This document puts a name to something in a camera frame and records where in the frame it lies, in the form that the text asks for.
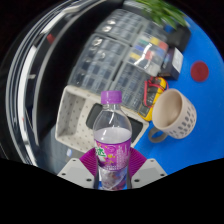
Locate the green potted plant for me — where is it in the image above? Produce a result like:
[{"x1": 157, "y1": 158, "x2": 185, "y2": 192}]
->
[{"x1": 134, "y1": 0, "x2": 188, "y2": 29}]

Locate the black flat case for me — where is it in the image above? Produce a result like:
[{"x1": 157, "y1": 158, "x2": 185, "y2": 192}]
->
[{"x1": 165, "y1": 24, "x2": 192, "y2": 52}]

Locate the white dotted storage bin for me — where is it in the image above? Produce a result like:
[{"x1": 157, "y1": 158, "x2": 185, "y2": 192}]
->
[{"x1": 54, "y1": 84, "x2": 150, "y2": 153}]

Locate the beige dotted mug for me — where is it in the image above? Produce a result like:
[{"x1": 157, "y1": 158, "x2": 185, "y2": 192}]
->
[{"x1": 147, "y1": 87, "x2": 198, "y2": 144}]

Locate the grey shelf unit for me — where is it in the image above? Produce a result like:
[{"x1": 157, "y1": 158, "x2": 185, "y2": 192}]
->
[{"x1": 4, "y1": 0, "x2": 111, "y2": 166}]

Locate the black flat device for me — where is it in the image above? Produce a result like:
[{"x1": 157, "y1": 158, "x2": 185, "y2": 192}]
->
[{"x1": 85, "y1": 102, "x2": 143, "y2": 135}]

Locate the clear bottle with purple label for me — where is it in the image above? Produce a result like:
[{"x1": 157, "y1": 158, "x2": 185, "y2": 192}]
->
[{"x1": 92, "y1": 89, "x2": 134, "y2": 191}]

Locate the grey small-parts drawer cabinet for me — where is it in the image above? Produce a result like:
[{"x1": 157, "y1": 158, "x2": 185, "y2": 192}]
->
[
  {"x1": 142, "y1": 20, "x2": 172, "y2": 40},
  {"x1": 67, "y1": 33, "x2": 130, "y2": 92},
  {"x1": 94, "y1": 7, "x2": 148, "y2": 45},
  {"x1": 113, "y1": 62, "x2": 152, "y2": 112}
]

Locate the yellow multimeter with red leads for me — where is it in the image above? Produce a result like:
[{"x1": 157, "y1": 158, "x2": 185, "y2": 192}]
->
[{"x1": 137, "y1": 76, "x2": 170, "y2": 122}]

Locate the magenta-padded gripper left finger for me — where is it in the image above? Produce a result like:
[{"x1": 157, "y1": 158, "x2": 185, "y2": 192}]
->
[{"x1": 57, "y1": 147, "x2": 100, "y2": 190}]

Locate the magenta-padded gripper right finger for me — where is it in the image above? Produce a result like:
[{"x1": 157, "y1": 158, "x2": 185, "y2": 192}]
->
[{"x1": 128, "y1": 146, "x2": 168, "y2": 190}]

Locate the flat round red coaster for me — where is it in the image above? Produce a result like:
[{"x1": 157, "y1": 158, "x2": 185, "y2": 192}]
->
[{"x1": 190, "y1": 60, "x2": 210, "y2": 83}]

